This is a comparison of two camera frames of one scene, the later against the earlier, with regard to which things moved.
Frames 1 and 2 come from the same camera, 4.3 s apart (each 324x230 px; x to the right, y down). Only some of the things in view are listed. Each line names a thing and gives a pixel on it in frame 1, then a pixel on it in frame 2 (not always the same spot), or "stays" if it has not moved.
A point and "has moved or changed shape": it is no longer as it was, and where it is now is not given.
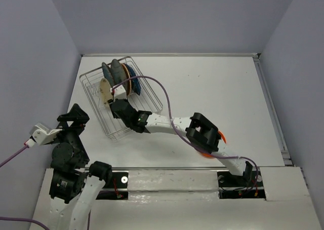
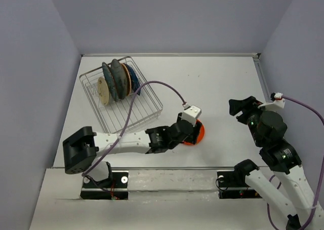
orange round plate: (209, 156) has moved or changed shape
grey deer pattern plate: (118, 74) stays
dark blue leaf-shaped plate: (135, 84) stays
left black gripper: (81, 118) to (191, 137)
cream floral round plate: (105, 90) has moved or changed shape
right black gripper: (114, 114) to (248, 105)
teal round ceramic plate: (107, 73) stays
